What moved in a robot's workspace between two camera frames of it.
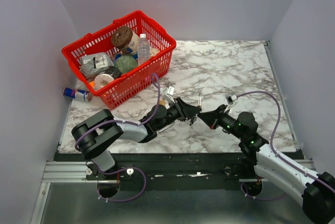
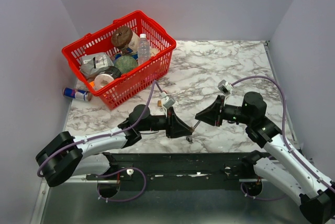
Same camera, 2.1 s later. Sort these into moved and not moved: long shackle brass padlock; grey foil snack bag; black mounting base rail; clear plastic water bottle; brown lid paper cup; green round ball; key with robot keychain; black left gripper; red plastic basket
Moved: black left gripper; long shackle brass padlock; key with robot keychain
Not moved: black mounting base rail; grey foil snack bag; green round ball; red plastic basket; clear plastic water bottle; brown lid paper cup
